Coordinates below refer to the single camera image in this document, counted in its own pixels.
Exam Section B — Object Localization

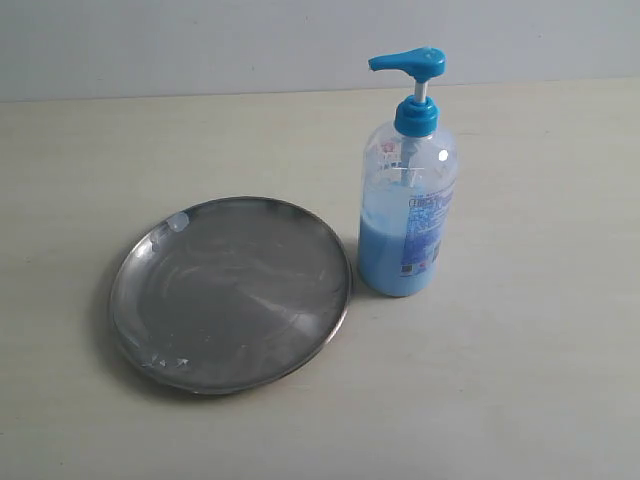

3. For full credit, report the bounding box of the round stainless steel plate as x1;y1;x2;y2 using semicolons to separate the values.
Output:
108;196;353;395

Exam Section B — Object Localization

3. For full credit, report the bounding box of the blue soap pump bottle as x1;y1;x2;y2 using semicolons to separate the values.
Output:
357;47;458;297

